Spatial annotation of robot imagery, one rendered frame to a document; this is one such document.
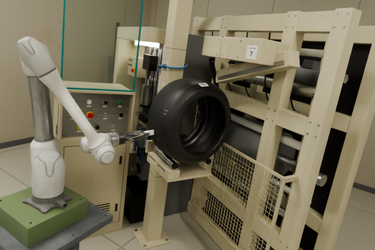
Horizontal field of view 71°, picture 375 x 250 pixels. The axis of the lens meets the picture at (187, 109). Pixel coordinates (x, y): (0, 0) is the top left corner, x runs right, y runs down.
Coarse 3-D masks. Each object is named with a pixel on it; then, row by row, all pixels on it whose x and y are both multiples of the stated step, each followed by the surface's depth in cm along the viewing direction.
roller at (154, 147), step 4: (152, 148) 202; (156, 148) 197; (156, 152) 196; (160, 152) 191; (160, 156) 190; (164, 156) 186; (168, 156) 184; (164, 160) 186; (168, 160) 180; (172, 160) 179; (172, 164) 175; (176, 164) 176; (172, 168) 176
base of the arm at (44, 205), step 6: (30, 198) 141; (36, 198) 136; (54, 198) 139; (60, 198) 141; (66, 198) 146; (72, 198) 148; (30, 204) 138; (36, 204) 136; (42, 204) 136; (48, 204) 137; (54, 204) 139; (60, 204) 138; (66, 204) 140; (42, 210) 133; (48, 210) 135
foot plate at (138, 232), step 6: (138, 228) 243; (138, 234) 235; (162, 234) 240; (138, 240) 228; (144, 240) 229; (156, 240) 232; (162, 240) 233; (168, 240) 233; (144, 246) 222; (150, 246) 223; (156, 246) 226
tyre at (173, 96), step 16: (176, 80) 180; (192, 80) 175; (160, 96) 173; (176, 96) 163; (192, 96) 164; (208, 96) 171; (224, 96) 182; (160, 112) 166; (176, 112) 160; (208, 112) 210; (224, 112) 185; (160, 128) 164; (176, 128) 162; (208, 128) 210; (224, 128) 188; (160, 144) 171; (176, 144) 165; (192, 144) 206; (208, 144) 201; (176, 160) 175; (192, 160) 176
